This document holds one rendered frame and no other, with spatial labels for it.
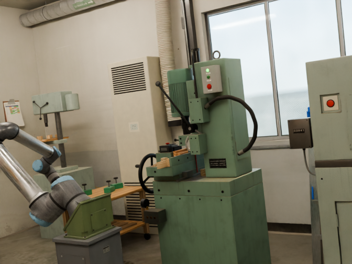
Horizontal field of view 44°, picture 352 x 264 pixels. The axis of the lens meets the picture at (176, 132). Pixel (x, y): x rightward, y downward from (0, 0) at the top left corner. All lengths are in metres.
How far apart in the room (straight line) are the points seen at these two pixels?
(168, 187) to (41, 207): 0.80
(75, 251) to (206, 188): 0.86
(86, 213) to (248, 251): 1.00
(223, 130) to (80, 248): 1.09
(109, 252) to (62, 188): 0.49
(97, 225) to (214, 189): 0.74
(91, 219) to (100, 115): 2.61
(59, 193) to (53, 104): 2.23
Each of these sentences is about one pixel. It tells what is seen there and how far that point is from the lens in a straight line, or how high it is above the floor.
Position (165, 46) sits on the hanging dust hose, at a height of 1.87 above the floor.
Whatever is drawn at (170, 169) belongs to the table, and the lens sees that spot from 2.72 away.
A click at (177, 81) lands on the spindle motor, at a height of 1.42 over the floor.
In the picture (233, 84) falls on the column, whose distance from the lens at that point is 2.70.
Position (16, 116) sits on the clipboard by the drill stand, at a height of 1.38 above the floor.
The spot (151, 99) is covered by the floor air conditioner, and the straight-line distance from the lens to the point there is 4.35.
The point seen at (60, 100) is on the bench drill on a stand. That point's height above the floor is 1.48.
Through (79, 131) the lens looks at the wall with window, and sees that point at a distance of 5.44.
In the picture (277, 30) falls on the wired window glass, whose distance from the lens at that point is 4.15.
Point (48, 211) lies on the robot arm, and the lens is 2.86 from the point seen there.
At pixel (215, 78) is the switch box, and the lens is 2.59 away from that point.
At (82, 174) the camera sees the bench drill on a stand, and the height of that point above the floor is 0.65.
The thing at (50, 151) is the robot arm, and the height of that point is 1.04.
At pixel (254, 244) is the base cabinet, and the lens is 2.87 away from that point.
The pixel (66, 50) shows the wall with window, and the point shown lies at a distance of 5.54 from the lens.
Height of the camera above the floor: 1.25
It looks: 3 degrees down
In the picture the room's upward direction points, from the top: 7 degrees counter-clockwise
